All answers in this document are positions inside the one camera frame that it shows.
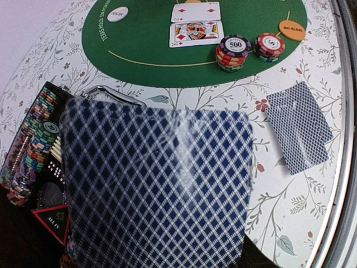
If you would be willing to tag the poker chip row far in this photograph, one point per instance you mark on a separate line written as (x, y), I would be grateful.
(30, 148)

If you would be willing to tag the floral tablecloth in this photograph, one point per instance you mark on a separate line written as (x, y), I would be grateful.
(286, 211)

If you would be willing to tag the face-up king card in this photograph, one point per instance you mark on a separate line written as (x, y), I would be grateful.
(195, 33)

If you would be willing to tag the blue playing card deck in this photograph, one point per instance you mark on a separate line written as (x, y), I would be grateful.
(149, 187)

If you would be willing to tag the black round button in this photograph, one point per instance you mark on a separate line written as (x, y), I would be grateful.
(50, 195)

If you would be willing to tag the red white chip stack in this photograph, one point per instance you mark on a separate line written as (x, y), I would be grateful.
(269, 47)

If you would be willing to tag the purple black chip stack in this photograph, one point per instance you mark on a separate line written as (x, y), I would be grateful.
(232, 52)

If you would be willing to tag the dealt card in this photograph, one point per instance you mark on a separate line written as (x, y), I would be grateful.
(300, 148)
(300, 98)

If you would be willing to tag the black poker chip case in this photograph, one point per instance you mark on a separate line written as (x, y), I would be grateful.
(91, 160)

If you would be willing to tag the orange big blind button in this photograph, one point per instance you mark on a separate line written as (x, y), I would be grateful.
(292, 30)

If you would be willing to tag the red dice row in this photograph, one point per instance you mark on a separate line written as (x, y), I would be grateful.
(55, 169)

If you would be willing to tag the front aluminium rail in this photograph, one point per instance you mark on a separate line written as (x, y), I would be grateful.
(336, 242)

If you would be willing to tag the red triangle all-in marker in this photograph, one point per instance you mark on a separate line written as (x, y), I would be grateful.
(56, 220)

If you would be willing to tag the green poker felt mat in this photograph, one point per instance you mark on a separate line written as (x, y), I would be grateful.
(136, 49)

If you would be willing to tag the white dealer button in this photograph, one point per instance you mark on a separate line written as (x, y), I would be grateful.
(117, 14)

